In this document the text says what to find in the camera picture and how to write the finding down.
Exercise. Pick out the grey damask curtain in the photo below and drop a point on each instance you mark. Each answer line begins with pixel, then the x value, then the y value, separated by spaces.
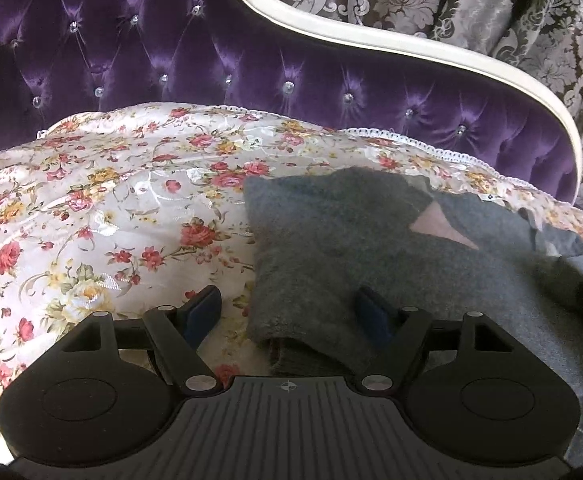
pixel 471 5

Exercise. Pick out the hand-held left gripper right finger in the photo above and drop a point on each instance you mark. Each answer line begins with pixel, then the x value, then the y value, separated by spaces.
pixel 374 316

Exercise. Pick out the grey knit sweater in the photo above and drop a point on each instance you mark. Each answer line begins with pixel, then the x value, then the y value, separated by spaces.
pixel 381 255

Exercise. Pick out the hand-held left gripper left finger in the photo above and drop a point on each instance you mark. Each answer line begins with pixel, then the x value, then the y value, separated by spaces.
pixel 202 309

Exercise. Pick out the floral bedspread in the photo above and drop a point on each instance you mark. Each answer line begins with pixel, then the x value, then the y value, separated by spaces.
pixel 106 210

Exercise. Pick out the purple tufted headboard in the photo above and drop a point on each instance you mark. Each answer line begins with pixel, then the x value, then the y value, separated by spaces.
pixel 251 60

